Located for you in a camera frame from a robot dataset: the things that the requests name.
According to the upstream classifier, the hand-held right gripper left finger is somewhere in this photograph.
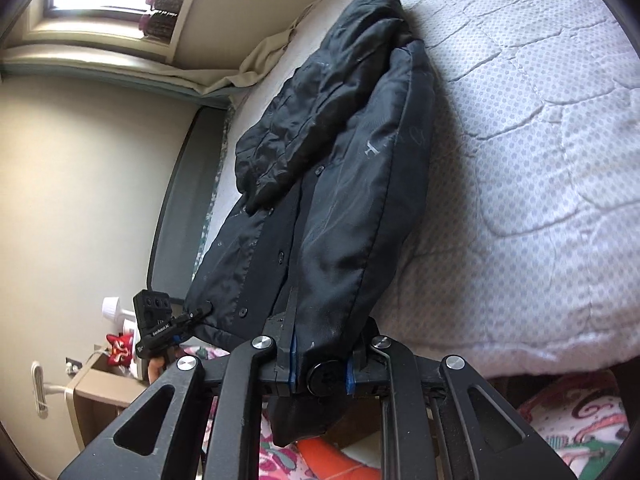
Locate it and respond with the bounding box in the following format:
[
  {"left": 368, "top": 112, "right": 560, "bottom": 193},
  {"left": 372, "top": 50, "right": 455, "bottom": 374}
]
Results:
[{"left": 60, "top": 314, "right": 299, "bottom": 480}]

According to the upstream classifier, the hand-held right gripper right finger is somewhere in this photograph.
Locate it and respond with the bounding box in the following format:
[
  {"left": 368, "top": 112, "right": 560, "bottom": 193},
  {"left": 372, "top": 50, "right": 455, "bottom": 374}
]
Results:
[{"left": 349, "top": 316, "right": 576, "bottom": 480}]

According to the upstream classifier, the dark navy printed coat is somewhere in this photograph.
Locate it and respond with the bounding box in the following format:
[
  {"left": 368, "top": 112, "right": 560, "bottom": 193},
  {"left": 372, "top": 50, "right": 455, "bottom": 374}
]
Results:
[{"left": 185, "top": 0, "right": 436, "bottom": 448}]

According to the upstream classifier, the white bottle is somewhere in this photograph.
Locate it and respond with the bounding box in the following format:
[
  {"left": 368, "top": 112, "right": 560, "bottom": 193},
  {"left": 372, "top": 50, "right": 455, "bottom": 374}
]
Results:
[{"left": 100, "top": 297, "right": 138, "bottom": 333}]

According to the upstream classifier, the red toy figure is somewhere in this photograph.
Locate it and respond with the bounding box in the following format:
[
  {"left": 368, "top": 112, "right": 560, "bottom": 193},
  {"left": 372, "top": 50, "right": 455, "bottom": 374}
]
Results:
[{"left": 106, "top": 332, "right": 137, "bottom": 368}]

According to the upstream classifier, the wooden nightstand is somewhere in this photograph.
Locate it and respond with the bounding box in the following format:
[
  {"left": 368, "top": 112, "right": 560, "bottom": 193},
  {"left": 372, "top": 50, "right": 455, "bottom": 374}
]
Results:
[{"left": 65, "top": 345, "right": 151, "bottom": 456}]

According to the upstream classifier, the orange object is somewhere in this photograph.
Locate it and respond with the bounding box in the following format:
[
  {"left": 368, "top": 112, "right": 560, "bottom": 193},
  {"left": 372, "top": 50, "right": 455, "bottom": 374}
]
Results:
[{"left": 295, "top": 437, "right": 386, "bottom": 480}]

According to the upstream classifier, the dark grey headboard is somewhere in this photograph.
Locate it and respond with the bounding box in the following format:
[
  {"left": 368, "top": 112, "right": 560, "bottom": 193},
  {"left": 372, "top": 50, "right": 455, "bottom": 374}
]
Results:
[{"left": 145, "top": 105, "right": 233, "bottom": 306}]

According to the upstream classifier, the person's pink floral clothing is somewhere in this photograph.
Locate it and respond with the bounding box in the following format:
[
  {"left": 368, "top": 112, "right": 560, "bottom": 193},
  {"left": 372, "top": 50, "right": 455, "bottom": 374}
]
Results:
[{"left": 197, "top": 345, "right": 632, "bottom": 480}]

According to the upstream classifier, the white quilted bed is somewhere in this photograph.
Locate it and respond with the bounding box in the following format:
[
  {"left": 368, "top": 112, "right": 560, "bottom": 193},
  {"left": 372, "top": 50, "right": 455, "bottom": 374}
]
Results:
[{"left": 192, "top": 0, "right": 640, "bottom": 381}]

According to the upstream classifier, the beige and teal curtain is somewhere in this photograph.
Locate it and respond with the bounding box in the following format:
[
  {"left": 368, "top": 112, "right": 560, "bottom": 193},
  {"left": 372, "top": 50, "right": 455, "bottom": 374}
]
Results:
[{"left": 0, "top": 30, "right": 313, "bottom": 111}]

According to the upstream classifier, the dark filled glass jar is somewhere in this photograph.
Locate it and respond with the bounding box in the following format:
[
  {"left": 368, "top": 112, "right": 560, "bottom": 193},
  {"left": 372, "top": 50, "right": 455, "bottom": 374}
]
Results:
[{"left": 139, "top": 12, "right": 176, "bottom": 41}]

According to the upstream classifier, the white cable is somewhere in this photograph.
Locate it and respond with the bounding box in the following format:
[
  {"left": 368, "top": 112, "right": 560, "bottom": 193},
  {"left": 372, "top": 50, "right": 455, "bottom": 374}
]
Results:
[{"left": 42, "top": 345, "right": 108, "bottom": 401}]

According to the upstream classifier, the white wall plug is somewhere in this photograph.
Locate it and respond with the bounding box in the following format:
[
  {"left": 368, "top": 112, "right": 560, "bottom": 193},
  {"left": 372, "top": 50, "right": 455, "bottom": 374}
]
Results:
[{"left": 30, "top": 360, "right": 51, "bottom": 418}]

